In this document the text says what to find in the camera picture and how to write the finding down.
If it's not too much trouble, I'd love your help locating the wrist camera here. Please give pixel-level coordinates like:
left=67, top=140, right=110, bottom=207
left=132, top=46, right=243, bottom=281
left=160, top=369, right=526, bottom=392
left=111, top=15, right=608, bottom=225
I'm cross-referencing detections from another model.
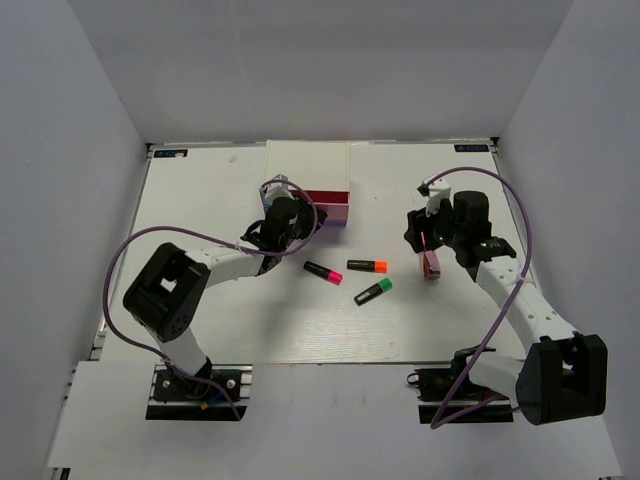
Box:
left=417, top=176, right=451, bottom=217
left=260, top=174, right=293, bottom=204

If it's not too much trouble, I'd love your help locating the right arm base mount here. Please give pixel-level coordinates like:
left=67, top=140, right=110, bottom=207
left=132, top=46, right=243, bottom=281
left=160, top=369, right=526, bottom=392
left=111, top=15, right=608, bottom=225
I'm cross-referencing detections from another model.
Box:
left=406, top=364, right=516, bottom=425

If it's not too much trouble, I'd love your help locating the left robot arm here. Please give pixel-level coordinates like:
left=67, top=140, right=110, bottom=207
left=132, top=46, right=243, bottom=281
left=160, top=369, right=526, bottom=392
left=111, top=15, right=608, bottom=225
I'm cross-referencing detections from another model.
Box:
left=123, top=196, right=327, bottom=399

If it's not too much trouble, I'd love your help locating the pink lid clear stationery case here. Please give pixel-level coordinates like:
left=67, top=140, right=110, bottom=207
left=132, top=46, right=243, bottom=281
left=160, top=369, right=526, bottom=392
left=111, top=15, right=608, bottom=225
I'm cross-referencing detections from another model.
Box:
left=421, top=233, right=441, bottom=281

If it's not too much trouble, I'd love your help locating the orange cap highlighter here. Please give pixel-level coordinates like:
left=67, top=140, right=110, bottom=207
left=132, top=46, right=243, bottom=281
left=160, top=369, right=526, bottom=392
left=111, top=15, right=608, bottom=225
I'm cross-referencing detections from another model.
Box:
left=347, top=260, right=388, bottom=274

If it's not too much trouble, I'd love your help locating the left blue corner label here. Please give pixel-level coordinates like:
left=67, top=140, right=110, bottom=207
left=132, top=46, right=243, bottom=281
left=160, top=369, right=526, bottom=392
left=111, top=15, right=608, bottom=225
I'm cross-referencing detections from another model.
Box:
left=153, top=149, right=188, bottom=158

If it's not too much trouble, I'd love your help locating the pink drawer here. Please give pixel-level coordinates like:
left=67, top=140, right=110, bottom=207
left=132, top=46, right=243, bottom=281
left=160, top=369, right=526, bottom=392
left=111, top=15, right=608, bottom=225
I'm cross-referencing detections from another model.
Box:
left=307, top=190, right=350, bottom=227

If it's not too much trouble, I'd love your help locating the blue corner label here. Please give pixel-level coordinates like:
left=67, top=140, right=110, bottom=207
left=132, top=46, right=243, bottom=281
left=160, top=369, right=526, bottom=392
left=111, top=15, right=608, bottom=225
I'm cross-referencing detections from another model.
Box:
left=153, top=149, right=188, bottom=158
left=454, top=144, right=490, bottom=153

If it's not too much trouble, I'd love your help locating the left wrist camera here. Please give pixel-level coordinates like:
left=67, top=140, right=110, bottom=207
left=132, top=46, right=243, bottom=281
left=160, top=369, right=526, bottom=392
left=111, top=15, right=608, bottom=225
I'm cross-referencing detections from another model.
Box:
left=260, top=174, right=293, bottom=204

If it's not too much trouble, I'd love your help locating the white drawer cabinet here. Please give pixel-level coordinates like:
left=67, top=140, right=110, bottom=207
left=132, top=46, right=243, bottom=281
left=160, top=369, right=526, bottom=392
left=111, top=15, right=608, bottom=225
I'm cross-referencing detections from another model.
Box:
left=263, top=140, right=350, bottom=204

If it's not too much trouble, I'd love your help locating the pink cap highlighter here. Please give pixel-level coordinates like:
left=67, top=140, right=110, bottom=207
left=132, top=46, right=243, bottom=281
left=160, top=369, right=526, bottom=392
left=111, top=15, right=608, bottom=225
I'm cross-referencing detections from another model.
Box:
left=303, top=261, right=343, bottom=285

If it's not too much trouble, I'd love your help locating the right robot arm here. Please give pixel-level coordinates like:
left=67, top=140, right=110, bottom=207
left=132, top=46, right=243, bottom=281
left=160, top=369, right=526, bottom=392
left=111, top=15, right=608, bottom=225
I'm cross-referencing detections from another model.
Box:
left=404, top=187, right=608, bottom=425

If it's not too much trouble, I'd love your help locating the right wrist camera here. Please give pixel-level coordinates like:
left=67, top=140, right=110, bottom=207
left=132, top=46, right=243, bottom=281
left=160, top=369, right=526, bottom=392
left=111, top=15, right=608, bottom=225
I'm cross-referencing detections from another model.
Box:
left=417, top=176, right=451, bottom=217

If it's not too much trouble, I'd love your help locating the green cap highlighter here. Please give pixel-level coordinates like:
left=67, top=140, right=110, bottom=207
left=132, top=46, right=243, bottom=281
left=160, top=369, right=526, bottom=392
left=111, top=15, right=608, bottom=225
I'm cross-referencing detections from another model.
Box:
left=354, top=278, right=393, bottom=306

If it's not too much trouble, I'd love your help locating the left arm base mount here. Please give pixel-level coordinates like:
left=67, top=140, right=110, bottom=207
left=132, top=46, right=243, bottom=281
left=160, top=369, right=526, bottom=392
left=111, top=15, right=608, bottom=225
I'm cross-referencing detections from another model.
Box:
left=145, top=365, right=253, bottom=422

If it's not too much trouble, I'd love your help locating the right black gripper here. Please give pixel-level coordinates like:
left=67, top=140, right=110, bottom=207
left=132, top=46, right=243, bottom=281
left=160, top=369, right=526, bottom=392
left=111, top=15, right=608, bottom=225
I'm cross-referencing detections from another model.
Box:
left=405, top=197, right=465, bottom=254

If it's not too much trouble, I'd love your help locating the right blue corner label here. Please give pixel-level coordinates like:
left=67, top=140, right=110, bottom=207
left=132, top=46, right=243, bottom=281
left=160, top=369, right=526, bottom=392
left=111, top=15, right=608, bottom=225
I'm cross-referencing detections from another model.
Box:
left=454, top=144, right=490, bottom=153

